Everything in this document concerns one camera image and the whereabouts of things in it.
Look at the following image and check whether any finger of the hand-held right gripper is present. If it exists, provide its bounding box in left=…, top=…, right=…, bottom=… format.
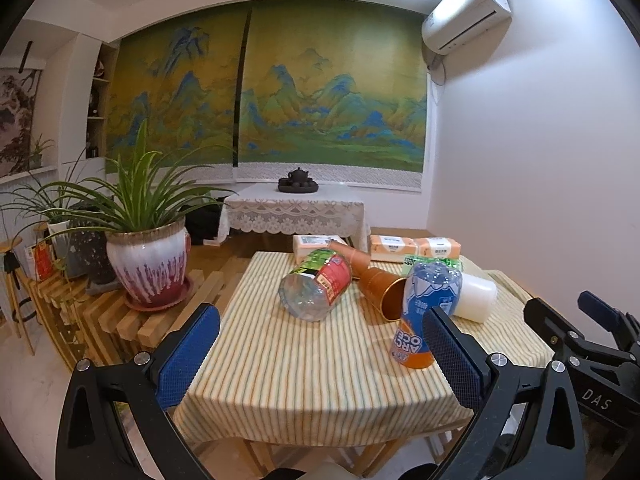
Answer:
left=523, top=297, right=574, bottom=362
left=577, top=289, right=640, bottom=347

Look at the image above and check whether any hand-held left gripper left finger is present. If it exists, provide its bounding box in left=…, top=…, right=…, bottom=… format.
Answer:
left=56, top=303, right=222, bottom=480

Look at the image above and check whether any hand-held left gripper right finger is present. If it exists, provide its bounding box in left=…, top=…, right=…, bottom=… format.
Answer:
left=421, top=306, right=584, bottom=480

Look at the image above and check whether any copper metal cup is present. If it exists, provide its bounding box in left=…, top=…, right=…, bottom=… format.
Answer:
left=359, top=266, right=409, bottom=322
left=327, top=241, right=372, bottom=281

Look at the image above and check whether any white plastic cup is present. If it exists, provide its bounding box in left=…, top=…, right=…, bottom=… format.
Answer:
left=450, top=272, right=498, bottom=324

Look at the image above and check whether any red plant saucer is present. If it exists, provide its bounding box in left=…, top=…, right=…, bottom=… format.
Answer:
left=123, top=278, right=195, bottom=313

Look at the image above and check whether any orange drink bottle blue label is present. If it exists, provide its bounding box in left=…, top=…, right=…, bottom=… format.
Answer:
left=390, top=260, right=466, bottom=372

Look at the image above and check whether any slatted wooden stand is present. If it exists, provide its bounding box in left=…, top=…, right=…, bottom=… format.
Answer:
left=27, top=254, right=251, bottom=368

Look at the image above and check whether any white purple glazed pot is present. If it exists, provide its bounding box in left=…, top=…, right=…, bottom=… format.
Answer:
left=105, top=218, right=192, bottom=307

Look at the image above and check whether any green packet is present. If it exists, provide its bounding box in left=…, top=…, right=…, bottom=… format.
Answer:
left=404, top=254, right=464, bottom=274

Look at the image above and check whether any striped yellow tablecloth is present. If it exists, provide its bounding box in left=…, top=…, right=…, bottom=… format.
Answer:
left=172, top=251, right=556, bottom=449

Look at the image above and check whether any orange tissue pack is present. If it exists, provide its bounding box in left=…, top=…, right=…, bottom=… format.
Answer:
left=416, top=237, right=464, bottom=261
left=369, top=234, right=419, bottom=263

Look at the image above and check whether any black bag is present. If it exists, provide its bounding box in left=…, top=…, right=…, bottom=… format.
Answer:
left=184, top=195, right=227, bottom=247

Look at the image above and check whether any clear bottle red green label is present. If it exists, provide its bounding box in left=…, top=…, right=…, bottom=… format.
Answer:
left=278, top=248, right=354, bottom=322

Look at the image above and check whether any dark speckled plant pot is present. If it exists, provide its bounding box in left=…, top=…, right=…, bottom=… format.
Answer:
left=66, top=204, right=119, bottom=287

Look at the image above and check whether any white tissue pack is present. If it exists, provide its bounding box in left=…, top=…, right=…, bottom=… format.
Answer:
left=292, top=234, right=354, bottom=264

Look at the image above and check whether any large spider plant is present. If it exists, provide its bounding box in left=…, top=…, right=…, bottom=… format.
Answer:
left=30, top=119, right=237, bottom=237

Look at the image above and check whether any white lace tablecloth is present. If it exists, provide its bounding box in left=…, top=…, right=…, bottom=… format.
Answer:
left=217, top=183, right=372, bottom=247

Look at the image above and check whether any red packet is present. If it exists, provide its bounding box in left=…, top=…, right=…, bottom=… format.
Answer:
left=34, top=240, right=55, bottom=282

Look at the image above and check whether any small white plant pot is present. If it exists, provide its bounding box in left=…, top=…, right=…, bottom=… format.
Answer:
left=47, top=219, right=71, bottom=257

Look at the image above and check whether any dark tea tray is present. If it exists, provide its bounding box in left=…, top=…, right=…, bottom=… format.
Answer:
left=278, top=179, right=320, bottom=195

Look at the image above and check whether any small spider plant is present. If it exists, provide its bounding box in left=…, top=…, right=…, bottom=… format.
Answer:
left=0, top=162, right=103, bottom=261

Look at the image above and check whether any small potted ledge plant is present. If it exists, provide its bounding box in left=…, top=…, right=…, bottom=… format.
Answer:
left=26, top=132, right=57, bottom=170

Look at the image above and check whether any landscape painting roller blind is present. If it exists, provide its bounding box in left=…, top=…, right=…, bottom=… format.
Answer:
left=234, top=9, right=431, bottom=177
left=102, top=12, right=249, bottom=172

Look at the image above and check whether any hanging ink scroll painting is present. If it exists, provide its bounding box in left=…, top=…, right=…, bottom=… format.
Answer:
left=0, top=67, right=42, bottom=179

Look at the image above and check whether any white air conditioner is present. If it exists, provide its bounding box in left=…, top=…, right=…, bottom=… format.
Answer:
left=420, top=0, right=514, bottom=56

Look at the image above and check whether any built-in wall shelf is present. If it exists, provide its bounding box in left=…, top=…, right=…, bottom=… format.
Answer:
left=84, top=42, right=121, bottom=162

